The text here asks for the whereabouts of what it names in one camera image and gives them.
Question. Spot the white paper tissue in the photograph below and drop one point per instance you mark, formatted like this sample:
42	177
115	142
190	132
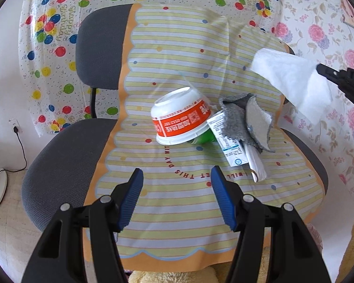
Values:
292	79

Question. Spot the green plastic bottle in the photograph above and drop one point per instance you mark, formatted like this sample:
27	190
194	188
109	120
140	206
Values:
205	137

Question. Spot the yellow striped plastic sheet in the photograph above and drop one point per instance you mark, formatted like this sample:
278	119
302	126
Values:
171	64

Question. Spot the white printed carton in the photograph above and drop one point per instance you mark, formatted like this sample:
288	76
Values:
231	150

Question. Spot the trash bin with pink bag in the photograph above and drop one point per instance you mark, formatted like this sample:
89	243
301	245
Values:
315	235

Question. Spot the grey office chair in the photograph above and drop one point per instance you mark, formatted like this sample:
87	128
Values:
59	153

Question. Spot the white wall socket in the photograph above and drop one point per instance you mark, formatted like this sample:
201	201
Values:
13	125

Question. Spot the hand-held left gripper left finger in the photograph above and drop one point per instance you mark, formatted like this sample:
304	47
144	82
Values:
132	194

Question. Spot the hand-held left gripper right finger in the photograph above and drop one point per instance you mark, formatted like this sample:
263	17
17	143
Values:
222	197

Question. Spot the white paper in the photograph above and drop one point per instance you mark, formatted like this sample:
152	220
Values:
255	165

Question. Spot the balloon print plastic sheet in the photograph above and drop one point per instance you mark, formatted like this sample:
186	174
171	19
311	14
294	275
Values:
56	35

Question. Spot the grey fuzzy cloth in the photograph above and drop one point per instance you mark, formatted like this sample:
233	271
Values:
233	118

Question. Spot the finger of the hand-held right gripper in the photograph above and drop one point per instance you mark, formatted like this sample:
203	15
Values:
330	73

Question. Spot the white bowl with orange label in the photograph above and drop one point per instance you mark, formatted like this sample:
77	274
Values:
177	118

